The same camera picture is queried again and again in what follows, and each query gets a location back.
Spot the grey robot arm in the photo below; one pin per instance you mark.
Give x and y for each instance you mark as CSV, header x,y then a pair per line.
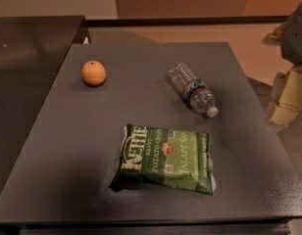
x,y
286,101

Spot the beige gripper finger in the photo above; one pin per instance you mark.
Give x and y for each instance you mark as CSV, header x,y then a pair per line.
x,y
286,101
276,34

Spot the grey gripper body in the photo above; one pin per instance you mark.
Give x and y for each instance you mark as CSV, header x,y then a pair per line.
x,y
296,38

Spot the orange fruit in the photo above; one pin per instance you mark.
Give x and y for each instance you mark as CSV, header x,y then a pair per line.
x,y
93,73

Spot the green kettle chips bag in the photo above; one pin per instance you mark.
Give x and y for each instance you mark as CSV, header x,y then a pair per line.
x,y
177,159

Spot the clear plastic water bottle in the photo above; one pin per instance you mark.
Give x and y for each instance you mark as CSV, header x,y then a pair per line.
x,y
193,90

